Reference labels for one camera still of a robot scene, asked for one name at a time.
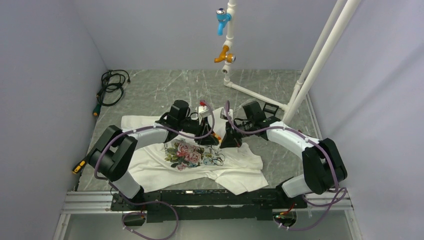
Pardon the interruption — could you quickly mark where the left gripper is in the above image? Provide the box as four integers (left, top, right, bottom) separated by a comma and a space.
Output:
178, 115, 218, 146

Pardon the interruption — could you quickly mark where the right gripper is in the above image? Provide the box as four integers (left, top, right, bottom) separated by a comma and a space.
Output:
219, 120, 254, 149

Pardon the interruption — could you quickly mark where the orange yellow pompom brooch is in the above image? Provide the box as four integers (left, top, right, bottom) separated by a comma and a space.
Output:
212, 132, 222, 141

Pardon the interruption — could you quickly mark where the white printed t-shirt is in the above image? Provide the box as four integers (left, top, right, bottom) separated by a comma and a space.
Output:
121, 115, 268, 195

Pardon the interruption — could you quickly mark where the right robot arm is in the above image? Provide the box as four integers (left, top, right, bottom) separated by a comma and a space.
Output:
220, 101, 348, 208

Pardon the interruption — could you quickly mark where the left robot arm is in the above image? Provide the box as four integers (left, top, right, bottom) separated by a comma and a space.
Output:
84, 100, 219, 210

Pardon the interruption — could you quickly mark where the orange faucet tap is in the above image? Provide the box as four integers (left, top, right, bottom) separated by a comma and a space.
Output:
213, 45, 236, 64

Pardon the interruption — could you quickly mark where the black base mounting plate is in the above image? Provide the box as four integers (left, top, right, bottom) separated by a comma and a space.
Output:
110, 188, 307, 223

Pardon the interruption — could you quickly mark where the blue faucet tap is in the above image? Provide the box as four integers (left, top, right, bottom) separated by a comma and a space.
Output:
216, 8, 232, 36

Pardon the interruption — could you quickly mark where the yellow black screwdriver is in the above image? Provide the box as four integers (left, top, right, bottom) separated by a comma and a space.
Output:
72, 156, 89, 174

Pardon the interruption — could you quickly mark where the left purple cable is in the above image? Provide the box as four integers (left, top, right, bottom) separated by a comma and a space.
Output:
93, 99, 216, 240

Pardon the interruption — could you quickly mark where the purple cable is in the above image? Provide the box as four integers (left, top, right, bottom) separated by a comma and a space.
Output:
93, 99, 216, 240
224, 100, 347, 232

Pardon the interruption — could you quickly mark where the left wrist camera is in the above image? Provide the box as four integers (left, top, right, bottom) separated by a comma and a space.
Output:
196, 105, 213, 119

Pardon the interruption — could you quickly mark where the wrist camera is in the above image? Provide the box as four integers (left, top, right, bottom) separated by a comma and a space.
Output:
220, 108, 234, 121
196, 105, 213, 119

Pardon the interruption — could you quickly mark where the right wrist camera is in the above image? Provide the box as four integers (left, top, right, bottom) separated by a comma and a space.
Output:
220, 108, 234, 121

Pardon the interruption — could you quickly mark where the white pvc pipe frame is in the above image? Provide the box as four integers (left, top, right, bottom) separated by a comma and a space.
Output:
221, 0, 359, 121

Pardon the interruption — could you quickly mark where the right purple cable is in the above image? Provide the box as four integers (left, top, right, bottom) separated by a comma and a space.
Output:
224, 100, 347, 232

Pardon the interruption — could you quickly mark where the black coiled cable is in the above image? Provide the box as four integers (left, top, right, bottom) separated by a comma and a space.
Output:
92, 69, 131, 117

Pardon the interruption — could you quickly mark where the aluminium rail frame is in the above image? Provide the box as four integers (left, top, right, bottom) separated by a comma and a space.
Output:
52, 94, 364, 240

